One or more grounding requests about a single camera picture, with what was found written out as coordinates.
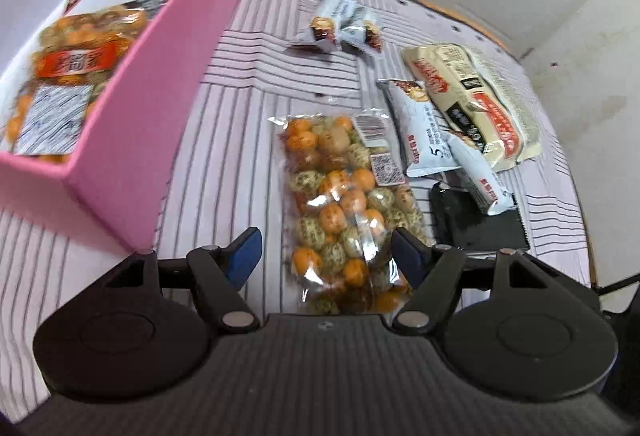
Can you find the black flat packet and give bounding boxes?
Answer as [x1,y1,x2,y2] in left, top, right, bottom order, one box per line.
[428,182,530,252]

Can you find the clear bag coated peanuts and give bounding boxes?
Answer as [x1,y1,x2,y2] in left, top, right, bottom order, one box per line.
[270,108,433,317]

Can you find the white snack bar packet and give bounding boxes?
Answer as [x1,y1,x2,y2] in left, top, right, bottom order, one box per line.
[376,78,459,178]

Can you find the patterned bed sheet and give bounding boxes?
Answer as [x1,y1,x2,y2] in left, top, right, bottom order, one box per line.
[1,0,590,422]

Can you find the beige instant noodle pack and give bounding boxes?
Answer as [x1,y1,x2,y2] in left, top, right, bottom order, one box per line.
[401,43,542,172]

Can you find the pink storage box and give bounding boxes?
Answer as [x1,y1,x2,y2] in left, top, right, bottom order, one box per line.
[1,0,238,250]

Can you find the small white chocolate snack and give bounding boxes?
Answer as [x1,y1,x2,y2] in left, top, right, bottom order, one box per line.
[292,0,355,53]

